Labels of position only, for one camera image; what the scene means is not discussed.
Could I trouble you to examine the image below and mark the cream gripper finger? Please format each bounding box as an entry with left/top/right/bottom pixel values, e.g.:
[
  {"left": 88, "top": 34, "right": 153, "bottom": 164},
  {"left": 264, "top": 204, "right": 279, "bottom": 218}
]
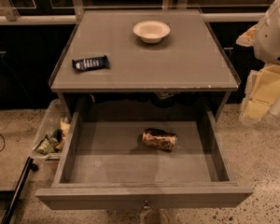
[
  {"left": 236, "top": 25, "right": 257, "bottom": 47},
  {"left": 239, "top": 64, "right": 280, "bottom": 125}
]

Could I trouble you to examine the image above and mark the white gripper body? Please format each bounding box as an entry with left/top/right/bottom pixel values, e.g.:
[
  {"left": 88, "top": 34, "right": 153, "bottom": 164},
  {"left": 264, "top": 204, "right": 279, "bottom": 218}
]
[{"left": 254, "top": 0, "right": 280, "bottom": 64}]

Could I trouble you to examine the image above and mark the orange crushed soda can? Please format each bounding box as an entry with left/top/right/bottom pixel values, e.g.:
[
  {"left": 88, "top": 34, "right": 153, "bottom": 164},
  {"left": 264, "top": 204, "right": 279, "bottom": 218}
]
[{"left": 142, "top": 128, "right": 177, "bottom": 151}]

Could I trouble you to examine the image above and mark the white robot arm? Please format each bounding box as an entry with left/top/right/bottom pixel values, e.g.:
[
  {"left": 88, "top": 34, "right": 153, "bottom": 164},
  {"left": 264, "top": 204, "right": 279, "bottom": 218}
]
[{"left": 236, "top": 0, "right": 280, "bottom": 125}]

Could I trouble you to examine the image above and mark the metal drawer pull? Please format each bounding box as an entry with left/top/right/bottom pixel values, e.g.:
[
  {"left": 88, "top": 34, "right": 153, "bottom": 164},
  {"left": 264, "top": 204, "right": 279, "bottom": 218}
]
[{"left": 142, "top": 200, "right": 152, "bottom": 211}]

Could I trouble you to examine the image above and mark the grey open top drawer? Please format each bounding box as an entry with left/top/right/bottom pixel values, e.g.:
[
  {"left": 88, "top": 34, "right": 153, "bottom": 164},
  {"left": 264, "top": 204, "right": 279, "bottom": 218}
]
[{"left": 36, "top": 99, "right": 253, "bottom": 209}]

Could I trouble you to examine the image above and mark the white paper bowl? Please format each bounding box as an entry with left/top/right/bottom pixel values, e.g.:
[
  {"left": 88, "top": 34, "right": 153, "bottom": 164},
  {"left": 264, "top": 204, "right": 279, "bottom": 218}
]
[{"left": 133, "top": 21, "right": 170, "bottom": 44}]

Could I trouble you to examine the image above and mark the grey wooden cabinet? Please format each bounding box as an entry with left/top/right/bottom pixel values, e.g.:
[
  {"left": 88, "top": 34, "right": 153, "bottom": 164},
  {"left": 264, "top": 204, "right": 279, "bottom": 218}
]
[{"left": 48, "top": 8, "right": 242, "bottom": 123}]

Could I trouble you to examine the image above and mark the dark blue snack bar wrapper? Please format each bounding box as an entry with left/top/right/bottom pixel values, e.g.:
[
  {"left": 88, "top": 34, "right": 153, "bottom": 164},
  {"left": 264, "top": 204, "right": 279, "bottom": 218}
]
[{"left": 72, "top": 55, "right": 109, "bottom": 72}]

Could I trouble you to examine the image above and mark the yellow snack packet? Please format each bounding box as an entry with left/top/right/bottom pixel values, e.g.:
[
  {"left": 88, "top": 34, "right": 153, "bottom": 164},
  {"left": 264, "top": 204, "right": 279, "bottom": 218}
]
[{"left": 55, "top": 118, "right": 70, "bottom": 151}]

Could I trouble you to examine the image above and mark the green snack packet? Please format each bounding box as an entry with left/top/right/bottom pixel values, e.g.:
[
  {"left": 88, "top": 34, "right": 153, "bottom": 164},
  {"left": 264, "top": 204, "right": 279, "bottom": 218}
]
[{"left": 35, "top": 135, "right": 59, "bottom": 155}]

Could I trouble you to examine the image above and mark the clear plastic storage bin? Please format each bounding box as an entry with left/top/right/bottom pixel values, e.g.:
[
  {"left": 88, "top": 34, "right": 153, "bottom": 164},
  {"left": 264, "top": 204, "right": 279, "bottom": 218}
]
[{"left": 31, "top": 99, "right": 67, "bottom": 161}]

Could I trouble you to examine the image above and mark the black metal bar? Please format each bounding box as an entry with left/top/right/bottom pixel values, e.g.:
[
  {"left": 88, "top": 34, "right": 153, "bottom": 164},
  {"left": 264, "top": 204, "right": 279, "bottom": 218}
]
[{"left": 1, "top": 157, "right": 38, "bottom": 224}]

